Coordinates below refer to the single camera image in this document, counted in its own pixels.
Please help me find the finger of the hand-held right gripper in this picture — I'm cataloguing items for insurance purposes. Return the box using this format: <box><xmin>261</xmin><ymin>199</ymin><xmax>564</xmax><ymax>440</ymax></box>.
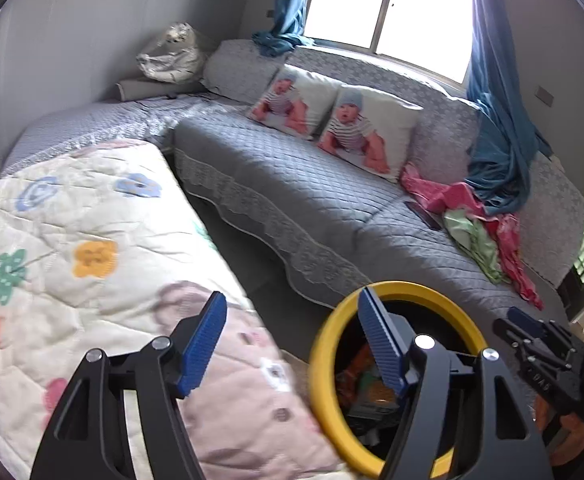
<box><xmin>506</xmin><ymin>306</ymin><xmax>584</xmax><ymax>361</ymax></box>
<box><xmin>492</xmin><ymin>317</ymin><xmax>569</xmax><ymax>372</ymax></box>

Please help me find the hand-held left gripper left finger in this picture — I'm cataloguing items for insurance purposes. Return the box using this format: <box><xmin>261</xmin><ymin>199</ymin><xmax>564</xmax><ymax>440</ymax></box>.
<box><xmin>29</xmin><ymin>290</ymin><xmax>229</xmax><ymax>480</ymax></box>

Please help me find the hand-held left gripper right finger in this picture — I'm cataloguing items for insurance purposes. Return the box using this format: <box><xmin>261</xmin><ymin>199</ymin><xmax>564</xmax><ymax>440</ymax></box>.
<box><xmin>358</xmin><ymin>285</ymin><xmax>555</xmax><ymax>480</ymax></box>

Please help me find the yellow-rimmed black trash bin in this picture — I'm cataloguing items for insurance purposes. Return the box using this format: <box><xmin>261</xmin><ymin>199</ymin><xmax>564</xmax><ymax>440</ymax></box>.
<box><xmin>308</xmin><ymin>281</ymin><xmax>488</xmax><ymax>478</ymax></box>

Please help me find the person's right hand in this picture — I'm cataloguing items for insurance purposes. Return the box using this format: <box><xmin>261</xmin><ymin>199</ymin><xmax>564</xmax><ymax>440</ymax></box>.
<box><xmin>532</xmin><ymin>395</ymin><xmax>584</xmax><ymax>461</ymax></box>

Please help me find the green cloth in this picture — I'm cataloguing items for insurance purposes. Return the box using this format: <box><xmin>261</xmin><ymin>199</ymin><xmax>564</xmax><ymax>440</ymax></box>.
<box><xmin>443</xmin><ymin>209</ymin><xmax>505</xmax><ymax>285</ymax></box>

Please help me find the black phone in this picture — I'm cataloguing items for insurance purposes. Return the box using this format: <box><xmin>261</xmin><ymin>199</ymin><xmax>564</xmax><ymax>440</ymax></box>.
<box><xmin>403</xmin><ymin>200</ymin><xmax>443</xmax><ymax>232</ymax></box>

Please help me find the pink cloth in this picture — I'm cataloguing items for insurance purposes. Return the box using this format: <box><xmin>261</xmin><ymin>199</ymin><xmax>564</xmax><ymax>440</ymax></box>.
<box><xmin>399</xmin><ymin>162</ymin><xmax>545</xmax><ymax>311</ymax></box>

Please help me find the cartoon printed quilted blanket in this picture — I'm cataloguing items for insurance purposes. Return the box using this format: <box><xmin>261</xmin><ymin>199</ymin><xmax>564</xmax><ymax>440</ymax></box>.
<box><xmin>0</xmin><ymin>140</ymin><xmax>353</xmax><ymax>480</ymax></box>

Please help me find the grey quilted sofa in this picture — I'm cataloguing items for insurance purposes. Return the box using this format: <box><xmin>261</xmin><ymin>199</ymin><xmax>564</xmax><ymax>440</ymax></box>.
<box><xmin>0</xmin><ymin>39</ymin><xmax>584</xmax><ymax>311</ymax></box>

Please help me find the baby print pillow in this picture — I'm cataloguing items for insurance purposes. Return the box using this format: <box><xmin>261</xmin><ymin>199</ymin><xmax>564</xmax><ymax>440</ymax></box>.
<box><xmin>317</xmin><ymin>85</ymin><xmax>423</xmax><ymax>183</ymax></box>
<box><xmin>247</xmin><ymin>64</ymin><xmax>340</xmax><ymax>141</ymax></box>

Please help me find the long blue curtain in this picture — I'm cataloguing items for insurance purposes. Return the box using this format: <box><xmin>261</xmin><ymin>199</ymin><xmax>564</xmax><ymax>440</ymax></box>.
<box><xmin>464</xmin><ymin>0</ymin><xmax>553</xmax><ymax>216</ymax></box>

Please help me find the grey bolster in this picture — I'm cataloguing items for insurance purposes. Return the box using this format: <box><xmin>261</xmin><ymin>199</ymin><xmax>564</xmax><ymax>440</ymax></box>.
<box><xmin>116</xmin><ymin>79</ymin><xmax>207</xmax><ymax>102</ymax></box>

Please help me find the crinkled clear plastic bag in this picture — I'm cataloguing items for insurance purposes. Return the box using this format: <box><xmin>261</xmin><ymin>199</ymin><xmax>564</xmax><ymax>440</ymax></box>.
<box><xmin>136</xmin><ymin>22</ymin><xmax>207</xmax><ymax>83</ymax></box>

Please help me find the large window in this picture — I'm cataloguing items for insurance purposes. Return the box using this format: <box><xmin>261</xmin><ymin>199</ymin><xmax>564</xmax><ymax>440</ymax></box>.
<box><xmin>302</xmin><ymin>0</ymin><xmax>478</xmax><ymax>86</ymax></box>

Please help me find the short blue curtain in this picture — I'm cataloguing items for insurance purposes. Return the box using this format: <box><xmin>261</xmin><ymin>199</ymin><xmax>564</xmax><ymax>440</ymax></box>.
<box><xmin>252</xmin><ymin>0</ymin><xmax>317</xmax><ymax>58</ymax></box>

